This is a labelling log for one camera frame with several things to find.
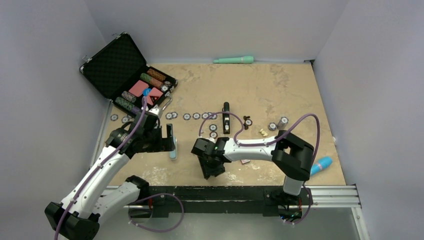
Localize black stapler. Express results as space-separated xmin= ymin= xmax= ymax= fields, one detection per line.
xmin=222 ymin=102 xmax=231 ymax=135

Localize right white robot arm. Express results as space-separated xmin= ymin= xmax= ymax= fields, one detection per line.
xmin=191 ymin=130 xmax=316 ymax=204

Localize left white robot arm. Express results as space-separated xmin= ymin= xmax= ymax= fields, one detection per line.
xmin=44 ymin=113 xmax=176 ymax=240

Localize poker chip lower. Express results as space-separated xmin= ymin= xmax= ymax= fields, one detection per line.
xmin=209 ymin=131 xmax=218 ymax=139

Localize poker chip on table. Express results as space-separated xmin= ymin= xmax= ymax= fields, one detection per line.
xmin=209 ymin=124 xmax=218 ymax=132

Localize red card deck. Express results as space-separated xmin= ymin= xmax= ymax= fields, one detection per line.
xmin=146 ymin=87 xmax=163 ymax=106
xmin=128 ymin=80 xmax=149 ymax=97

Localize blue dealer button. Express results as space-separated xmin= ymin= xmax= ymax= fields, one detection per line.
xmin=142 ymin=88 xmax=152 ymax=97

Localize brown chip stack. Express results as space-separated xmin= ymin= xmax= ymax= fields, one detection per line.
xmin=243 ymin=115 xmax=253 ymax=130

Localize small cream object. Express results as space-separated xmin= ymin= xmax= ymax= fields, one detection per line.
xmin=259 ymin=129 xmax=268 ymax=137

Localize black poker chip case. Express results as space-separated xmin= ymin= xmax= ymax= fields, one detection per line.
xmin=79 ymin=32 xmax=178 ymax=117

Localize poker chip stack upright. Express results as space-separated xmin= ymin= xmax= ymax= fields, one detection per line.
xmin=277 ymin=116 xmax=289 ymax=131

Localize green marker pen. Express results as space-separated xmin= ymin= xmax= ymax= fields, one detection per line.
xmin=213 ymin=55 xmax=255 ymax=64

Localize blue marker pen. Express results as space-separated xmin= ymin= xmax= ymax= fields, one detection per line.
xmin=310 ymin=156 xmax=333 ymax=177

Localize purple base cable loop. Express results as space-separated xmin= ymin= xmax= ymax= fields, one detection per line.
xmin=127 ymin=192 xmax=186 ymax=233

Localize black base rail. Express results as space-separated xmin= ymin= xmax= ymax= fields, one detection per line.
xmin=129 ymin=185 xmax=313 ymax=221

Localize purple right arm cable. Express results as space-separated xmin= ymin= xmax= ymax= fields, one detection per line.
xmin=198 ymin=111 xmax=322 ymax=226

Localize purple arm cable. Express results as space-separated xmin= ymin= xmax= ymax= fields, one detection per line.
xmin=198 ymin=111 xmax=322 ymax=226
xmin=53 ymin=96 xmax=149 ymax=240

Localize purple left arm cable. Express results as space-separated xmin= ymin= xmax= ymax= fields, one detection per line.
xmin=53 ymin=96 xmax=149 ymax=240

